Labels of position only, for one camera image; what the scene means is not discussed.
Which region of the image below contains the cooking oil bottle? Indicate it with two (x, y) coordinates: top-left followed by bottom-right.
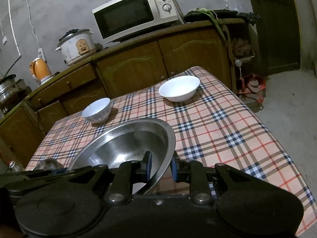
(9, 161), (25, 173)

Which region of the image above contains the green cloth on cabinet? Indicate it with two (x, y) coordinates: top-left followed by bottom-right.
(184, 8), (261, 60)

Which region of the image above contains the red item on floor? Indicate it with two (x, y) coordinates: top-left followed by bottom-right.
(237, 74), (266, 113)

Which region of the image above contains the steel mixing bowl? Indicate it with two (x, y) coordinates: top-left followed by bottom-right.
(68, 118), (176, 194)

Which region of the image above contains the blue-white ceramic bowl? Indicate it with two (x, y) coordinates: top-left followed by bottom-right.
(82, 98), (112, 124)

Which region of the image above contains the brown wooden sideboard cabinet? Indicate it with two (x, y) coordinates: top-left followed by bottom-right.
(1, 20), (236, 165)

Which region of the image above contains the large steel plate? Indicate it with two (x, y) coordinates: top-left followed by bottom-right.
(32, 158), (64, 171)

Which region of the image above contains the white rice cooker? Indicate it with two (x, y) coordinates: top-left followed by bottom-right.
(55, 29), (96, 66)

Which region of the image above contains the stacked steel steamer pot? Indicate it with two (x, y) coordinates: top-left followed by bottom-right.
(1, 74), (30, 114)

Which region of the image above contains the orange electric kettle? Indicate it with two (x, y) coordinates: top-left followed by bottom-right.
(30, 47), (53, 86)

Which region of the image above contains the shallow white bowl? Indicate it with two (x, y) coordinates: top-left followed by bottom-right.
(158, 75), (201, 103)

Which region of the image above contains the plaid tablecloth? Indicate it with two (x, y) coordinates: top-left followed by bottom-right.
(27, 67), (316, 234)

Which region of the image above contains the white microwave oven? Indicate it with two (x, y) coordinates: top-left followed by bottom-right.
(92, 0), (178, 43)

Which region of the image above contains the dark door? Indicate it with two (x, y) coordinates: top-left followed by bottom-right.
(250, 0), (300, 75)

